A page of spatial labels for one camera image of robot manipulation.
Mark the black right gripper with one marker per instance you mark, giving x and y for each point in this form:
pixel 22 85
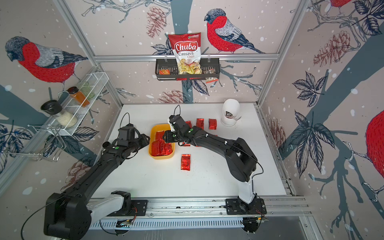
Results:
pixel 167 137

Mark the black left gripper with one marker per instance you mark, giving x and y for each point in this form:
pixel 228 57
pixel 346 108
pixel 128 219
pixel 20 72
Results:
pixel 145 141

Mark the yellow storage box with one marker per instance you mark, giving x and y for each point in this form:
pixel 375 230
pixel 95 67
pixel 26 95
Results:
pixel 156 128

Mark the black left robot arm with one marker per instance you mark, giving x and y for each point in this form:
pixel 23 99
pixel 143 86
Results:
pixel 69 216

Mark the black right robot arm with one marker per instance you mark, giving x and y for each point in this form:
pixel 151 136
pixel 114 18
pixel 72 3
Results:
pixel 241 161

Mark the pile of red tea bags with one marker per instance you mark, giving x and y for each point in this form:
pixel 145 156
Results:
pixel 159 147

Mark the small glass jar black lid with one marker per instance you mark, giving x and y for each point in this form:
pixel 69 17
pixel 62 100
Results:
pixel 105 145

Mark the white mug with logo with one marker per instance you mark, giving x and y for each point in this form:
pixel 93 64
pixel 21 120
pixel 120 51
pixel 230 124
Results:
pixel 230 112

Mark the green item on shelf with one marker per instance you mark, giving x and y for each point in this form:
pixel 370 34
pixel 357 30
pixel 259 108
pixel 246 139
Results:
pixel 86 89

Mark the orange spice bottle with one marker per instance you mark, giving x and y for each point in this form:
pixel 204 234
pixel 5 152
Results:
pixel 78 97

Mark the Chuba cassava chips bag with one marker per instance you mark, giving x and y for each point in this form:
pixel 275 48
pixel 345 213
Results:
pixel 187 50

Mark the black lid rice jar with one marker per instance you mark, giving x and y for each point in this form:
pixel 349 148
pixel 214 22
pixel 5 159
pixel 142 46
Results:
pixel 62 116

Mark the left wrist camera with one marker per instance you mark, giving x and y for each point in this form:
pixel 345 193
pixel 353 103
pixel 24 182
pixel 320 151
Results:
pixel 126 135

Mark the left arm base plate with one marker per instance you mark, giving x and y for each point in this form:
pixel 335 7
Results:
pixel 138 208

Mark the black wire wall basket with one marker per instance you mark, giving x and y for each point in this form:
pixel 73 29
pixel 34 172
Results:
pixel 167 70

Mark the white wire wall shelf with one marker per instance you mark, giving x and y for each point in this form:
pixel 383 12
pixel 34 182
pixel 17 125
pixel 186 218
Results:
pixel 94 83

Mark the chrome wire rack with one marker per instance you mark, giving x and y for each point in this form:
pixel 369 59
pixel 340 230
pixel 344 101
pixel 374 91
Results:
pixel 33 142

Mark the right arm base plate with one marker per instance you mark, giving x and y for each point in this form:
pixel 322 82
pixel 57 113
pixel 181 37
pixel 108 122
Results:
pixel 236 206

